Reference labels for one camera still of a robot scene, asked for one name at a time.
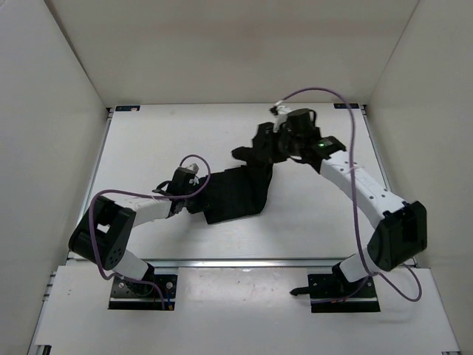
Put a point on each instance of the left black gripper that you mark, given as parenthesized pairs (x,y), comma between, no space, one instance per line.
(196,184)

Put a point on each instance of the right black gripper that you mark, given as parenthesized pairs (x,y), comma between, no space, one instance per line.
(267,154)

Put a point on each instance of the black pleated skirt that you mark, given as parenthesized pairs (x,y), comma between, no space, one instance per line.
(237,192)

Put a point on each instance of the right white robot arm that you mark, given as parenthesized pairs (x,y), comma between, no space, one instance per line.
(400,227)

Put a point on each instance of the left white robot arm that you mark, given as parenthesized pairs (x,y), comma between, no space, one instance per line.
(103,233)

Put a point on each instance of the right blue corner label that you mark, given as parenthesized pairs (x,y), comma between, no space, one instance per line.
(344,106)

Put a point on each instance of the blue corner label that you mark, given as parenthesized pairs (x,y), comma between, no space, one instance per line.
(127,108)
(344,106)

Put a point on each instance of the left blue corner label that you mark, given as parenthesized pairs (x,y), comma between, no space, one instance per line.
(127,108)

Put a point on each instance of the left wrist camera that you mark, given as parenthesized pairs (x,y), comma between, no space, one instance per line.
(190,170)

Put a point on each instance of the aluminium front rail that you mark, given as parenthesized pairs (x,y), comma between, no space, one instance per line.
(245,263)

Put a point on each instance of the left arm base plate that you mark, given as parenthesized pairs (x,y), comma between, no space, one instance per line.
(127,296)

